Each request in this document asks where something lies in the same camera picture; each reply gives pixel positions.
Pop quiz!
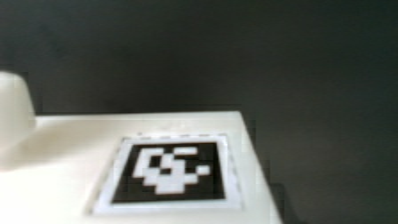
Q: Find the white drawer tray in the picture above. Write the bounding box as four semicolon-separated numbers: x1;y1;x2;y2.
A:
0;112;283;224

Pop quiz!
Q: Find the white drawer cabinet box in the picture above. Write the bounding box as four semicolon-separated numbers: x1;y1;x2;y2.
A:
0;71;36;172

